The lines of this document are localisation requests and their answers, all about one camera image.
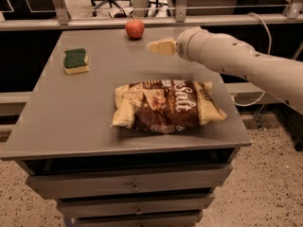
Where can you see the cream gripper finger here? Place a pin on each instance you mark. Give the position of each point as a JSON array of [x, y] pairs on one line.
[[163, 47]]

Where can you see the red apple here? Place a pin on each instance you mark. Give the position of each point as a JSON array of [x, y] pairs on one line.
[[135, 28]]

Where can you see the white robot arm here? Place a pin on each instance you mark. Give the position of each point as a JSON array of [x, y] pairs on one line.
[[222, 53]]

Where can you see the green and yellow sponge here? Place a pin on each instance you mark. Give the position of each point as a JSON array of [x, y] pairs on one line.
[[75, 61]]

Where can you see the brown chip bag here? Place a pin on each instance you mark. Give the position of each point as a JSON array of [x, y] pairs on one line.
[[165, 106]]

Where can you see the black office chair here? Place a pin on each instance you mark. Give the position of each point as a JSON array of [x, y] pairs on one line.
[[97, 4]]

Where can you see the grey metal railing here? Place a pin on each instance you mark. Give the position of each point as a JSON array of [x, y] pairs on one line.
[[64, 21]]

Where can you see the grey drawer cabinet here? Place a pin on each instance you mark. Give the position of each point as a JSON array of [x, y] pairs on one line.
[[65, 141]]

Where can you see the top drawer knob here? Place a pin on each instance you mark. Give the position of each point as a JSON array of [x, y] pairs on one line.
[[134, 187]]

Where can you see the drawer knob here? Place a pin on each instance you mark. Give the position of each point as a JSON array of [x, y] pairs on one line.
[[134, 187], [138, 211]]

